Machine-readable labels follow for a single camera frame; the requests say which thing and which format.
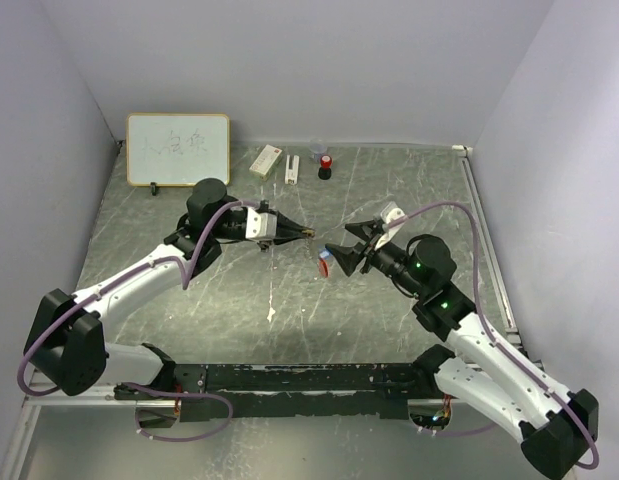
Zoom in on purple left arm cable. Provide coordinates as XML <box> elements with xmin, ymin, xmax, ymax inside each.
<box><xmin>17</xmin><ymin>199</ymin><xmax>270</xmax><ymax>442</ymax></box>

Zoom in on red black stamp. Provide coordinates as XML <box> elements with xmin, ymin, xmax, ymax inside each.
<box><xmin>318</xmin><ymin>154</ymin><xmax>333</xmax><ymax>180</ymax></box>

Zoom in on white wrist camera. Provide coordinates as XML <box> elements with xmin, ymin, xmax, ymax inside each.
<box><xmin>245</xmin><ymin>208</ymin><xmax>277</xmax><ymax>241</ymax></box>
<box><xmin>375</xmin><ymin>201</ymin><xmax>405</xmax><ymax>250</ymax></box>

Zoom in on white board yellow frame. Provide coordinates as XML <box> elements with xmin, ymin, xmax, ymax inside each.
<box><xmin>125</xmin><ymin>113</ymin><xmax>230</xmax><ymax>187</ymax></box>

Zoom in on clear plastic cup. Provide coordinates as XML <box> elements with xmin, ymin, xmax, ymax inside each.
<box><xmin>309</xmin><ymin>138</ymin><xmax>327</xmax><ymax>162</ymax></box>

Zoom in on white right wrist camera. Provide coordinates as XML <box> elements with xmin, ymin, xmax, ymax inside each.
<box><xmin>375</xmin><ymin>201</ymin><xmax>405</xmax><ymax>250</ymax></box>

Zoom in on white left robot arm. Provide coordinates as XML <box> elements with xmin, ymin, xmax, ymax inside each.
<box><xmin>17</xmin><ymin>178</ymin><xmax>315</xmax><ymax>399</ymax></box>

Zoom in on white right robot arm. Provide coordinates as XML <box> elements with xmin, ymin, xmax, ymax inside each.
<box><xmin>325</xmin><ymin>221</ymin><xmax>599</xmax><ymax>479</ymax></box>

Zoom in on aluminium right side rail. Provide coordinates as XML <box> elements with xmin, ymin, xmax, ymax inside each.
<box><xmin>452</xmin><ymin>145</ymin><xmax>528</xmax><ymax>357</ymax></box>

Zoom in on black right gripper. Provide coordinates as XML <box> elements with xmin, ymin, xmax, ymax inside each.
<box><xmin>326</xmin><ymin>220</ymin><xmax>426</xmax><ymax>297</ymax></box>

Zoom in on white stapler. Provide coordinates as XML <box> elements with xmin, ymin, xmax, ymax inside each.
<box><xmin>285</xmin><ymin>155</ymin><xmax>300</xmax><ymax>185</ymax></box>

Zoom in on metal key organizer red handle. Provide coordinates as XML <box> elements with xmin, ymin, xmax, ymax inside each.
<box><xmin>307</xmin><ymin>236</ymin><xmax>329</xmax><ymax>278</ymax></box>

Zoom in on green white staples box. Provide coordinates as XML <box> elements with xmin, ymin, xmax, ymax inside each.
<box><xmin>249</xmin><ymin>144</ymin><xmax>282</xmax><ymax>180</ymax></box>

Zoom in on aluminium rail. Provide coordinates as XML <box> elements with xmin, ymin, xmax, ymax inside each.
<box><xmin>452</xmin><ymin>145</ymin><xmax>528</xmax><ymax>357</ymax></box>
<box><xmin>23</xmin><ymin>361</ymin><xmax>554</xmax><ymax>407</ymax></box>

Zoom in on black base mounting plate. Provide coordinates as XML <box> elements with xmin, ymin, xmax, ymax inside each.
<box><xmin>139</xmin><ymin>360</ymin><xmax>443</xmax><ymax>420</ymax></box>

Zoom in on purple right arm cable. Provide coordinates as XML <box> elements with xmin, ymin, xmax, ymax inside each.
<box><xmin>383</xmin><ymin>200</ymin><xmax>601</xmax><ymax>471</ymax></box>

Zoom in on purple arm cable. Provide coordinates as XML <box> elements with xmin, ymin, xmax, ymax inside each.
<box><xmin>17</xmin><ymin>199</ymin><xmax>270</xmax><ymax>442</ymax></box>
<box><xmin>383</xmin><ymin>200</ymin><xmax>601</xmax><ymax>471</ymax></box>

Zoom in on aluminium front rail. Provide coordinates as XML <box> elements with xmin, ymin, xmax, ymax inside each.
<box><xmin>23</xmin><ymin>361</ymin><xmax>554</xmax><ymax>407</ymax></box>

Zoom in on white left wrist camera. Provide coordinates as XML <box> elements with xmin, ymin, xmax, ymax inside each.
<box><xmin>245</xmin><ymin>208</ymin><xmax>277</xmax><ymax>241</ymax></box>

